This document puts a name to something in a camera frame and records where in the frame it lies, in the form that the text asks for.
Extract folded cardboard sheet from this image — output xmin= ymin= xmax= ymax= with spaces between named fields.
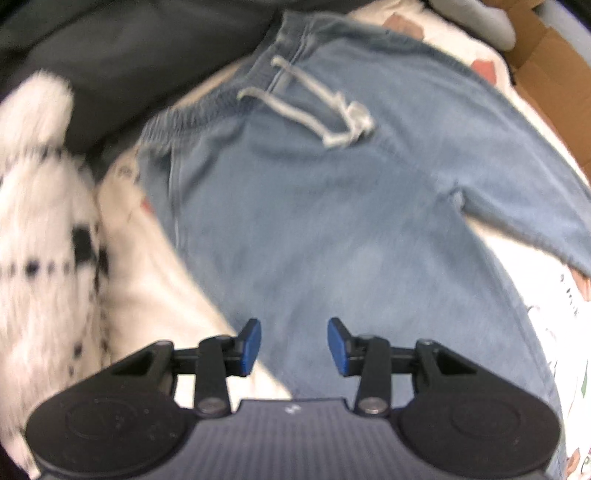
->
xmin=482 ymin=0 xmax=591 ymax=181

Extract white fluffy dotted cloth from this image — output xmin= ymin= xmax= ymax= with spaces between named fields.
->
xmin=0 ymin=69 xmax=112 ymax=480

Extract cream bear print blanket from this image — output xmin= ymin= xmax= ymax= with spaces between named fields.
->
xmin=95 ymin=0 xmax=591 ymax=480

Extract grey neck pillow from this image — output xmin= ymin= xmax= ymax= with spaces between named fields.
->
xmin=425 ymin=0 xmax=517 ymax=51

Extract blue denim pants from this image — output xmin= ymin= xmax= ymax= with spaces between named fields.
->
xmin=137 ymin=10 xmax=591 ymax=480

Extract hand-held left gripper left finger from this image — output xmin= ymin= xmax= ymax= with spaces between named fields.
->
xmin=113 ymin=318 xmax=262 ymax=418

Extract dark grey blanket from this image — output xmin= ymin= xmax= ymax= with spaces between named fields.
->
xmin=0 ymin=0 xmax=287 ymax=153

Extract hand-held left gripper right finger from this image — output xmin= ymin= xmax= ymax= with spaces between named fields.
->
xmin=328 ymin=318 xmax=478 ymax=416

